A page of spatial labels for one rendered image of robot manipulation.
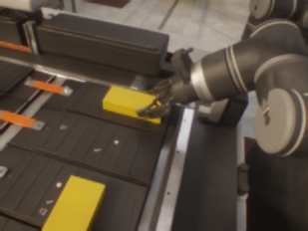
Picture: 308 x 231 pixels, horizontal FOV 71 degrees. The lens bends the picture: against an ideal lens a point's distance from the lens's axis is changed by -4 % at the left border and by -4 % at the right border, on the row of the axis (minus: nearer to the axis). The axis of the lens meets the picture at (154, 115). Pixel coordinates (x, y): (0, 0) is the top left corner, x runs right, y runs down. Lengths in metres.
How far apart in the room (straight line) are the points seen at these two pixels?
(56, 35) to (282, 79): 0.67
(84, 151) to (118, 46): 0.35
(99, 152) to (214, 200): 0.33
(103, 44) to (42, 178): 0.44
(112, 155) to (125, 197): 0.11
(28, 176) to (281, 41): 0.55
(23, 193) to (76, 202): 0.12
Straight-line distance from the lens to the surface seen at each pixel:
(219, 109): 0.79
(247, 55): 0.47
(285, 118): 0.36
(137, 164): 0.52
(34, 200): 0.51
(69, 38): 0.81
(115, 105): 0.61
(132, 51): 0.72
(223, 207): 0.66
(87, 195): 0.45
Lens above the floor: 1.44
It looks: 44 degrees down
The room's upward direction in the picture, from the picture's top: 9 degrees clockwise
